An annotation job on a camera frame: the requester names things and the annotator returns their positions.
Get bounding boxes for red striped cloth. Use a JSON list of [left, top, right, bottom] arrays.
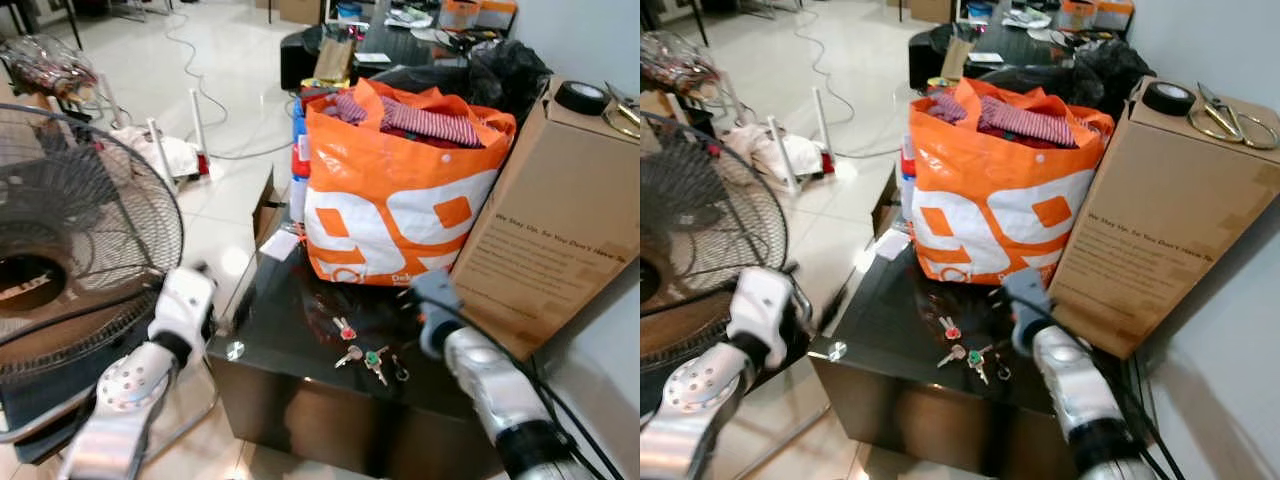
[[977, 94, 1080, 150], [378, 94, 485, 150]]

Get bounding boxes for grey floor cable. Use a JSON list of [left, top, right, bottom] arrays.
[[793, 8, 913, 163], [160, 8, 306, 163]]

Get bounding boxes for white crumpled cloth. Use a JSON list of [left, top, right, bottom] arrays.
[[722, 122, 803, 183], [108, 124, 201, 183]]

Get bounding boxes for black garbage bag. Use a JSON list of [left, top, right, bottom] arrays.
[[973, 38, 1157, 119], [373, 38, 553, 123]]

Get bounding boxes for gold handled scissors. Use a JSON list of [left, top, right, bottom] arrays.
[[603, 84, 641, 139], [1187, 84, 1280, 152]]

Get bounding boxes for black glass table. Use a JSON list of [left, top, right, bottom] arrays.
[[204, 238, 566, 480], [807, 238, 1151, 480]]

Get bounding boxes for black standing fan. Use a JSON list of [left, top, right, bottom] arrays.
[[640, 108, 791, 421], [0, 100, 187, 463]]

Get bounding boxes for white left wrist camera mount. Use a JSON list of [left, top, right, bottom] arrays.
[[726, 266, 801, 348], [148, 266, 217, 351]]

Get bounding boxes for purple cloth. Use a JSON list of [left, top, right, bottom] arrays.
[[333, 91, 370, 127], [929, 91, 969, 126]]

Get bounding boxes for small open cardboard box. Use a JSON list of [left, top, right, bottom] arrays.
[[869, 164, 902, 243], [251, 168, 292, 253]]

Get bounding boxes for black cluttered desk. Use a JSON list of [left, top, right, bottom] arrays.
[[907, 0, 1137, 93], [279, 0, 521, 93]]

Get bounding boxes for brown printed cardboard box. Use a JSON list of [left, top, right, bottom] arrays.
[[449, 77, 641, 362], [1046, 77, 1280, 360]]

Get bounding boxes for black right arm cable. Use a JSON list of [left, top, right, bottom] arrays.
[[455, 300, 623, 480], [1048, 298, 1189, 480]]

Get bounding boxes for white card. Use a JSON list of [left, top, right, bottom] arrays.
[[257, 229, 302, 263], [872, 229, 912, 262]]

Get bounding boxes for white legged rack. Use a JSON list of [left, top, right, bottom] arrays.
[[145, 87, 213, 191], [764, 86, 838, 197]]

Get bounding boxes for black tape roll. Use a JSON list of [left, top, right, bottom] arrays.
[[1141, 80, 1197, 118], [553, 80, 610, 117]]

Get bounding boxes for brown paper bag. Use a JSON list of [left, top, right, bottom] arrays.
[[313, 38, 358, 83], [939, 37, 983, 84]]

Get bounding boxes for orange white shopping bag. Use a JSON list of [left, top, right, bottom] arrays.
[[302, 78, 518, 288], [907, 77, 1115, 288]]

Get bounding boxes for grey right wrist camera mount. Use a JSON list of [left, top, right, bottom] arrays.
[[1002, 266, 1057, 358], [409, 268, 464, 358]]

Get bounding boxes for wire basket with items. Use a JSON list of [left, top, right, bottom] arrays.
[[0, 33, 99, 103], [640, 29, 717, 98]]

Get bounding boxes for orange container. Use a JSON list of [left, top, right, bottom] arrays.
[[439, 0, 482, 31], [1059, 0, 1099, 31]]

